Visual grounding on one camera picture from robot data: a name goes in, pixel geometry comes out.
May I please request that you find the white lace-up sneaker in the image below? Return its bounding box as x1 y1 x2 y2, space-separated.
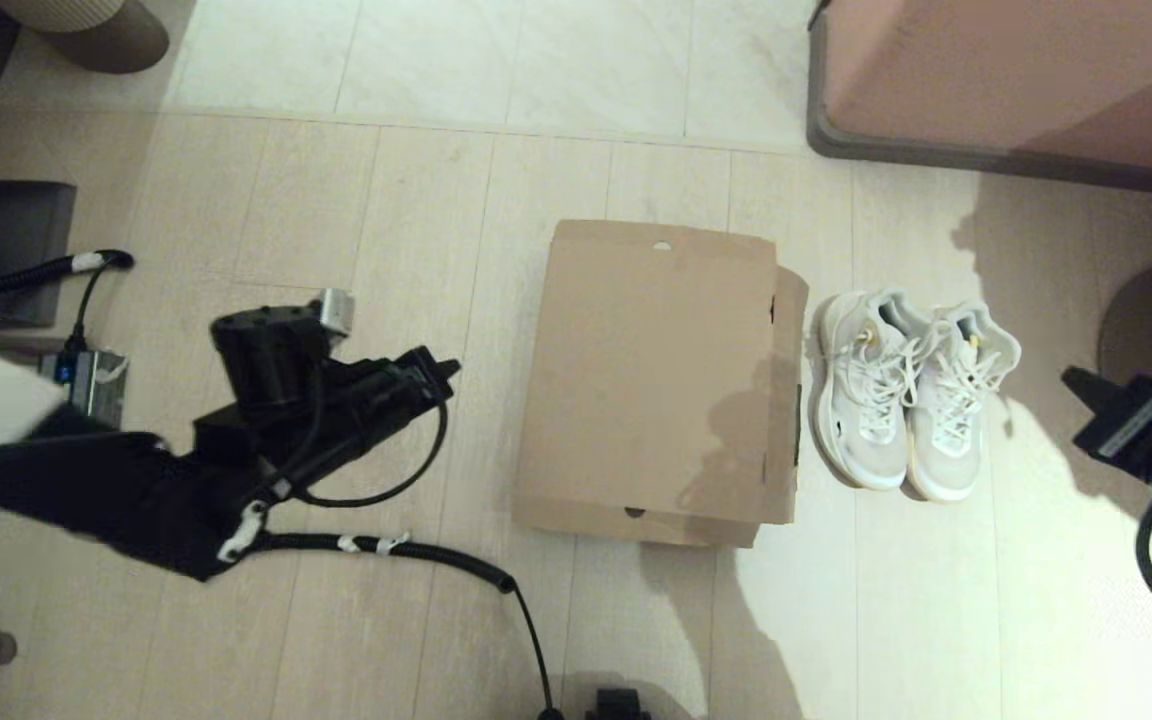
901 300 1024 503

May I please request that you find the white sneaker with black logo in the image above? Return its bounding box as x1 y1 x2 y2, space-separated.
809 288 937 491

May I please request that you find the brown cardboard shoe box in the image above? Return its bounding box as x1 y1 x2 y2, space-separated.
511 218 810 549

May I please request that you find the grey and black robot base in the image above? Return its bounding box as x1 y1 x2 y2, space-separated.
586 688 652 720

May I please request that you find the dark grey box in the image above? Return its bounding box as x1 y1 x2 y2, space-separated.
0 180 79 331

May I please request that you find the grey metal power inverter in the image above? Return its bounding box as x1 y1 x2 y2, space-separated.
39 350 129 431

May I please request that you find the pink sofa with grey base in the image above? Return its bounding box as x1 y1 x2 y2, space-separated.
806 0 1152 204

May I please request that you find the beige round ribbed stool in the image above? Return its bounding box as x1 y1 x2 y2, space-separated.
0 0 171 75

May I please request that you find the black coiled cable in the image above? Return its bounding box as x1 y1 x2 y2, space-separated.
256 532 563 720

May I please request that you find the black corrugated power cable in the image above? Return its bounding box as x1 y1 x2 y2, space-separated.
0 250 137 353

